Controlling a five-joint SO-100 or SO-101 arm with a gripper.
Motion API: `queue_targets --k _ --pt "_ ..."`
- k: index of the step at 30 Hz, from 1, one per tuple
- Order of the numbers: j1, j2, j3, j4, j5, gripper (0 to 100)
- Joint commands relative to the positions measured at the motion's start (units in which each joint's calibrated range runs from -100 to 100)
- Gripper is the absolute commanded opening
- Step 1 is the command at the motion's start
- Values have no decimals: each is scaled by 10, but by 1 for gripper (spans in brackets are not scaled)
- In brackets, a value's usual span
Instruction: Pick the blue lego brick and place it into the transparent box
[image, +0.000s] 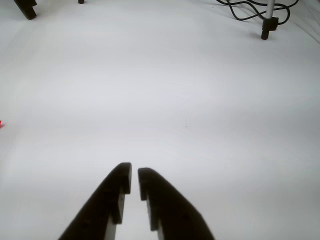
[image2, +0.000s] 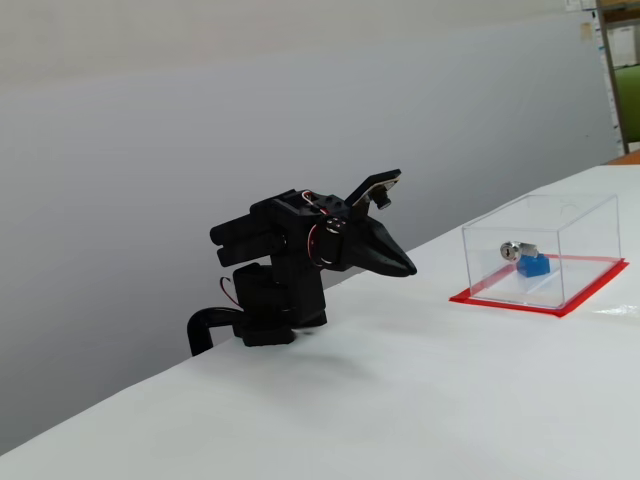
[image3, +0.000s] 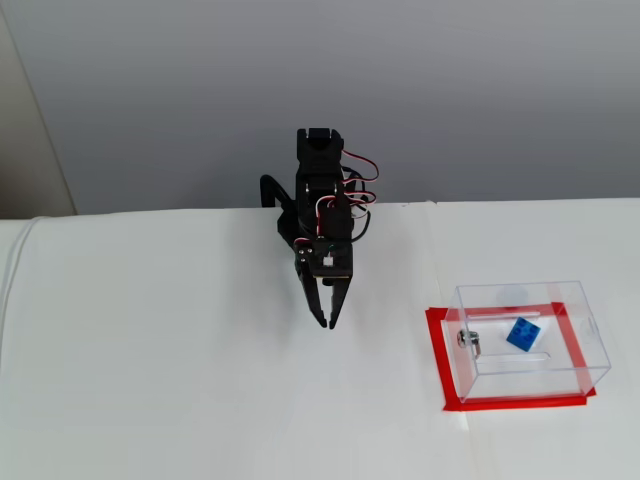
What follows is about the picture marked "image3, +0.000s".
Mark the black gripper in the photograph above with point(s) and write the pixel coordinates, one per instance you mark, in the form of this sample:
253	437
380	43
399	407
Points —
324	299

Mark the blue lego brick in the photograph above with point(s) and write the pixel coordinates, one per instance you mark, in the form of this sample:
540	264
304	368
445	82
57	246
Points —
524	334

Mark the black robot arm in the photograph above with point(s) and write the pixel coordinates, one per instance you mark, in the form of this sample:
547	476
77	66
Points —
320	165

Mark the silver metal box lock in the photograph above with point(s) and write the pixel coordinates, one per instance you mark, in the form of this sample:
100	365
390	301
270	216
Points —
467	340

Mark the transparent plastic box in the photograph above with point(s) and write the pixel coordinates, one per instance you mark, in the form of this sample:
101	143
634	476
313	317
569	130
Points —
530	365

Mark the red tape strip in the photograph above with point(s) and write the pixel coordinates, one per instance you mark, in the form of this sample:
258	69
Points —
480	310
515	402
436	350
575	350

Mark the black table clamp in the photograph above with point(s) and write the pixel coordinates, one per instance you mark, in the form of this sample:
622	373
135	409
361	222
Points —
272	187

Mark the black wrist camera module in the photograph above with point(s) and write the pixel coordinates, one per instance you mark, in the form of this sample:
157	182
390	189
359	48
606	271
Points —
332	261

